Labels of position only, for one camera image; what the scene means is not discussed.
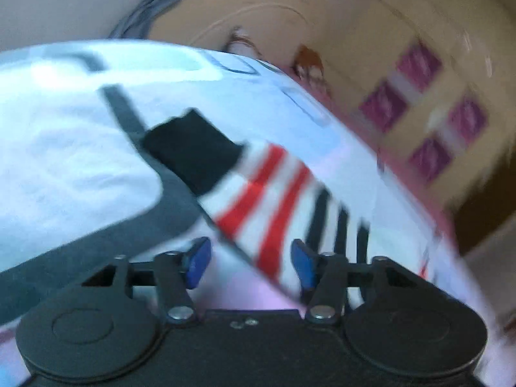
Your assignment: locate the round tan cardboard board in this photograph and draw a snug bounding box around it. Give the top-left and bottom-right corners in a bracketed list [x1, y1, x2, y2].
[148, 0, 328, 74]

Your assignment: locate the white garment with grey trim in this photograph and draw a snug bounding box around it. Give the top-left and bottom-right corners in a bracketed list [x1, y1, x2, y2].
[0, 84, 202, 325]

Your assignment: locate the light blue patterned blanket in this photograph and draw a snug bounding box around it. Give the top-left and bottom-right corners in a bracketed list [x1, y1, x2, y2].
[0, 39, 516, 387]

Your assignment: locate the grey cloth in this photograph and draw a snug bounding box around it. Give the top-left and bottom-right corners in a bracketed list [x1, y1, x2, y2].
[108, 0, 199, 42]

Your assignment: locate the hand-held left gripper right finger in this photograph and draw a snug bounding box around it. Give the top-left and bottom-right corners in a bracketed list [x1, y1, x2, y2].
[291, 239, 421, 325]

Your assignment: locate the red black striped white sock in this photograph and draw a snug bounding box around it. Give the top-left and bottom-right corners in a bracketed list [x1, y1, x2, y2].
[142, 108, 372, 301]

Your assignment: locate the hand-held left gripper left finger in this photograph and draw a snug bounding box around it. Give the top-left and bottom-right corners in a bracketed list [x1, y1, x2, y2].
[81, 236, 213, 325]

